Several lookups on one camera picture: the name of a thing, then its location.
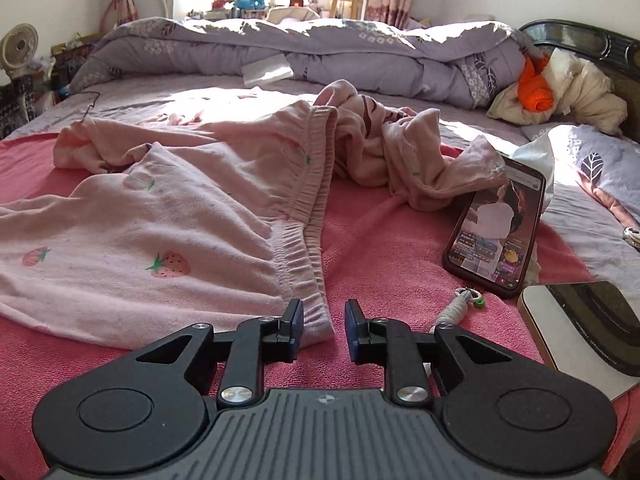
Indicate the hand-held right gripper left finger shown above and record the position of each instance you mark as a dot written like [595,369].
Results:
[296,316]

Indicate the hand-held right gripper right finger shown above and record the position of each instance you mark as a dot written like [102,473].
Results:
[352,318]

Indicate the pink strawberry print pants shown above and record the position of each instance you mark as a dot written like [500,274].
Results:
[165,240]

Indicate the pink pajama top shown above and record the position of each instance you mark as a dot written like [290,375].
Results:
[400,145]

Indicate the red towel blanket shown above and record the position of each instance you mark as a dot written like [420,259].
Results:
[380,250]

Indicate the smartphone with lit screen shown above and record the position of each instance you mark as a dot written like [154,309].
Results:
[495,230]

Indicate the tablet with dark screen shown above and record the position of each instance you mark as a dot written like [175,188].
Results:
[585,325]

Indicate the pink strawberry pajama garment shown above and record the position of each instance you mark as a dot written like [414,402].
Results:
[575,220]

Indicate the white folded paper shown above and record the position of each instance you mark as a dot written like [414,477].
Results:
[266,71]

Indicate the purple floral quilt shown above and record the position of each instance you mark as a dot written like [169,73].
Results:
[350,50]

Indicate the purple floral pillow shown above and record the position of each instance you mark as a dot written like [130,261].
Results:
[600,165]

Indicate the orange knit garment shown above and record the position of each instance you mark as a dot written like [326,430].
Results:
[536,87]

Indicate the cream white jacket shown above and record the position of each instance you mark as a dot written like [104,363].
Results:
[580,90]

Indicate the dark bed headboard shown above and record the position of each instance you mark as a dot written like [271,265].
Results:
[595,42]

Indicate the white desk fan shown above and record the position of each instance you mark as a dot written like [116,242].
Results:
[19,50]

